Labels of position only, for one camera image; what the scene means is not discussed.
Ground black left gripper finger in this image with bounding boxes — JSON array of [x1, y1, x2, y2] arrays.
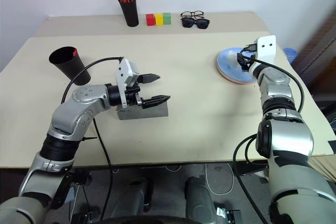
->
[[141, 94, 171, 110], [136, 73, 161, 84]]

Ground blue plate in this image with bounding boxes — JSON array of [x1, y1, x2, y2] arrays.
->
[[216, 47, 259, 83]]

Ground grey glasses case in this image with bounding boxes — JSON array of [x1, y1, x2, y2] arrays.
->
[[117, 100, 169, 121]]

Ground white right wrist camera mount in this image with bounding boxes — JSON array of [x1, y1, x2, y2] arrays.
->
[[256, 35, 277, 66]]

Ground blue plastic container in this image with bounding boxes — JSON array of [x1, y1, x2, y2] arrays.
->
[[283, 47, 298, 64]]

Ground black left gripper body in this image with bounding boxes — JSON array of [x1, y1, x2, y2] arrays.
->
[[125, 82, 144, 108]]

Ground pink plate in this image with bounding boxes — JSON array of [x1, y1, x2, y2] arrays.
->
[[216, 61, 258, 85]]

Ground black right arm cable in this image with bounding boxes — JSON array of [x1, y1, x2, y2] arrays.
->
[[233, 42, 305, 224]]

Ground small grey box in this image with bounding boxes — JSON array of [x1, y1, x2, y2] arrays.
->
[[64, 188, 76, 204]]

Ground black framed clear glasses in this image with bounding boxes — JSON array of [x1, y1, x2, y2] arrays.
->
[[180, 10, 205, 19]]

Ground black electronic box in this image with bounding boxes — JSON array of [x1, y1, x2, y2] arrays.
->
[[72, 209, 99, 224], [215, 207, 244, 224]]

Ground black sunglasses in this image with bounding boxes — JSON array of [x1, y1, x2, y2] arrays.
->
[[181, 17, 211, 29]]

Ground black plastic cup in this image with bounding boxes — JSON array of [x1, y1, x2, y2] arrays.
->
[[49, 46, 91, 86]]

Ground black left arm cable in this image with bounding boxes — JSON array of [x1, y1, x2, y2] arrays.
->
[[60, 56, 124, 221]]

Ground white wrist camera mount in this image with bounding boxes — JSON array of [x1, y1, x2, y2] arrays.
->
[[114, 57, 139, 109], [256, 35, 277, 66]]

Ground dark grey rounded shape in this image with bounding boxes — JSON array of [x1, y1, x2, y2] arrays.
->
[[112, 178, 154, 218], [184, 176, 218, 219]]

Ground black tool holder cup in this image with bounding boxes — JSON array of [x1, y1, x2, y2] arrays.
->
[[118, 0, 140, 27]]

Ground dark brown wooden furniture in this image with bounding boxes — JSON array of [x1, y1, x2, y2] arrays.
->
[[291, 11, 336, 130]]

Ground beige corrugated cardboard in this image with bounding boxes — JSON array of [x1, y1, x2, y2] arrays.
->
[[309, 154, 336, 185]]

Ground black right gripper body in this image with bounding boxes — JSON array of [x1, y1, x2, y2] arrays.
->
[[236, 51, 254, 72]]

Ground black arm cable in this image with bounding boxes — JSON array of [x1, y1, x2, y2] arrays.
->
[[60, 56, 124, 221], [233, 42, 305, 224]]

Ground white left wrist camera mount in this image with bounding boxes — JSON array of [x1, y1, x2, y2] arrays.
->
[[114, 57, 139, 109]]

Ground white floor cable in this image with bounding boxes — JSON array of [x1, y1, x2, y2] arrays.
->
[[204, 163, 235, 195]]

